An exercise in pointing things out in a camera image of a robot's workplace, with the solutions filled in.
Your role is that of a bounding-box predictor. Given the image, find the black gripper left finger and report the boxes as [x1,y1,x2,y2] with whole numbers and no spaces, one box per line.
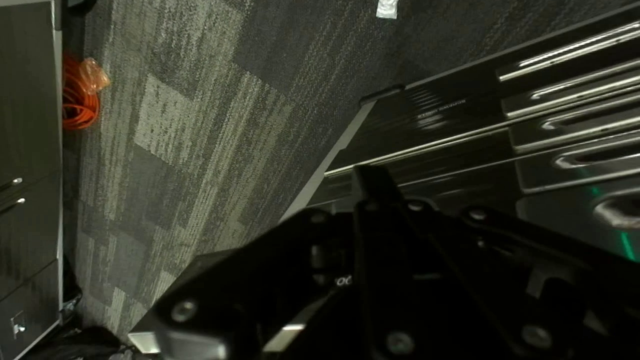
[128,165,443,360]

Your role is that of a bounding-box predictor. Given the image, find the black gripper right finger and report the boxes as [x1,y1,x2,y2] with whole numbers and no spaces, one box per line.
[402,199,640,360]

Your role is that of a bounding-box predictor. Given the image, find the dark drawer cabinet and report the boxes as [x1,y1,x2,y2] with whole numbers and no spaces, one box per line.
[0,0,67,360]

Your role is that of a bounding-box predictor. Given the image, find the black tool chest body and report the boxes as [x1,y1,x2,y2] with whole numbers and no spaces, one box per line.
[283,5,640,269]

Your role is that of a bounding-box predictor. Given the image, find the small white floor object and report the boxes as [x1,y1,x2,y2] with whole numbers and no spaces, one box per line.
[375,0,401,21]

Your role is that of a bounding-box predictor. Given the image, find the orange cable coil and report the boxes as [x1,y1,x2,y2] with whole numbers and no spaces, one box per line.
[62,54,113,135]

